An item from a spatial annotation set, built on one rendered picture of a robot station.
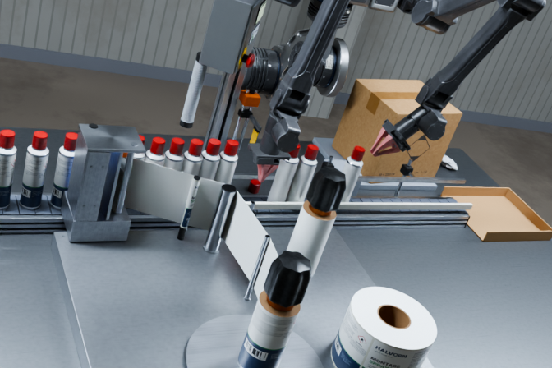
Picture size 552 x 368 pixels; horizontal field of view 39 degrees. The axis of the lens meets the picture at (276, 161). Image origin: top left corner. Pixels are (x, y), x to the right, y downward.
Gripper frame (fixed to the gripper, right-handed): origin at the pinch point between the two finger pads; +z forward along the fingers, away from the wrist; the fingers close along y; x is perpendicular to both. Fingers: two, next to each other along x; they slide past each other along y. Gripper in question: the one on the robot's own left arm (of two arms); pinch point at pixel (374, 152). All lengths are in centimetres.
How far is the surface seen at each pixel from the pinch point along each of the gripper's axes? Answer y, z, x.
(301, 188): 4.3, 23.0, -10.4
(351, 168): 3.0, 8.4, -3.4
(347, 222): 6.9, 19.1, 9.7
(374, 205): 5.5, 9.7, 12.7
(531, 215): 2, -32, 70
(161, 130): -190, 79, 78
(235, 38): 1, 11, -62
